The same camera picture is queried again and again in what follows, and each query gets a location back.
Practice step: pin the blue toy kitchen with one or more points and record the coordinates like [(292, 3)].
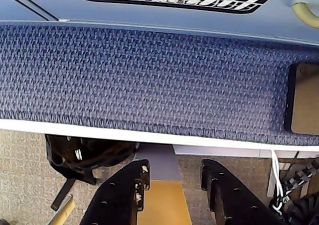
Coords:
[(149, 16)]

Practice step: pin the tan flat board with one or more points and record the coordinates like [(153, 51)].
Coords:
[(164, 205)]

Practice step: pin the blue woven mat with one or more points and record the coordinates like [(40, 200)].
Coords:
[(149, 85)]

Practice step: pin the light wooden strip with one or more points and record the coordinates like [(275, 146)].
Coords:
[(64, 210)]

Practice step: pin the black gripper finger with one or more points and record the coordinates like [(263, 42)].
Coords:
[(117, 195), (236, 202)]

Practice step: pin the gray-blue panel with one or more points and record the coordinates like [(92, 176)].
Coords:
[(159, 162)]

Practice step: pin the black smartphone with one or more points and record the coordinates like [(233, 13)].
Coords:
[(306, 98)]

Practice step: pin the black backpack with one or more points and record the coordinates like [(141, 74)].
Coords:
[(99, 152)]

